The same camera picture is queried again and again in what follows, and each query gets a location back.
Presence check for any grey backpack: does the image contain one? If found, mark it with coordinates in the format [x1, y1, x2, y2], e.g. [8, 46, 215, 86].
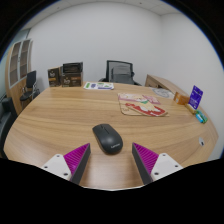
[110, 65, 135, 85]

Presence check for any wooden shelf unit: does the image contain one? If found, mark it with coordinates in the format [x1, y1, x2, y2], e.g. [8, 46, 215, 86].
[4, 38, 34, 107]

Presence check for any black box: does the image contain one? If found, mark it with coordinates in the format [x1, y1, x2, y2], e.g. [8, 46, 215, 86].
[62, 61, 84, 75]

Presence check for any black mesh office chair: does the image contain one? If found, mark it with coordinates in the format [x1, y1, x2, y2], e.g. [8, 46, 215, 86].
[98, 59, 142, 86]

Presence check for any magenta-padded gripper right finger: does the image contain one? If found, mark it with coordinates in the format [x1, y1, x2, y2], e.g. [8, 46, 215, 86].
[132, 142, 184, 185]

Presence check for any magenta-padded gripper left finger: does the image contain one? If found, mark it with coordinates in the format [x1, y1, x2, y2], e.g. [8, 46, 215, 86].
[42, 143, 92, 185]

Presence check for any blue small packet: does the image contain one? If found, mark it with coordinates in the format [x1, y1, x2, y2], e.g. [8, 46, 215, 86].
[194, 112, 204, 125]

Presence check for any small black chair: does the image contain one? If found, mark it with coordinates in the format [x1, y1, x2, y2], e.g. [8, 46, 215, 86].
[19, 70, 40, 102]

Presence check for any black armchair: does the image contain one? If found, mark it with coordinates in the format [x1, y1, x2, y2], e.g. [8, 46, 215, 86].
[0, 96, 18, 158]

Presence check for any white printed paper sheet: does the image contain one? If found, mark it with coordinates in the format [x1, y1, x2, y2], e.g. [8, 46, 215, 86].
[83, 81, 115, 91]

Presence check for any orange box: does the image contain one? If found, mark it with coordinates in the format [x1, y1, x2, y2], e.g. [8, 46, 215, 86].
[173, 91, 191, 106]

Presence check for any purple card package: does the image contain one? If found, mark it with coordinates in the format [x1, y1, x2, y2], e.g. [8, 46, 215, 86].
[188, 85, 204, 110]

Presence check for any black computer mouse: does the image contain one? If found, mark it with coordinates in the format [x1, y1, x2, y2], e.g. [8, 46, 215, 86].
[92, 123, 124, 155]

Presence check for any large brown cardboard box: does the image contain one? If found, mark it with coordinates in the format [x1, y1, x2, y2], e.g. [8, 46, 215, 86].
[61, 72, 83, 88]

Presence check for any wooden side desk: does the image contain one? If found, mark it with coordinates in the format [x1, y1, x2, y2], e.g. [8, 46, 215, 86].
[144, 74, 189, 98]

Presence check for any cartoon print mouse pad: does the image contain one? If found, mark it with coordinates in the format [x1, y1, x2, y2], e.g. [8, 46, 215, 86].
[117, 92, 169, 118]

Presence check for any small yellow box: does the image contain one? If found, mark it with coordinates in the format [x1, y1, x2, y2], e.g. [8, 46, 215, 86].
[184, 103, 198, 115]

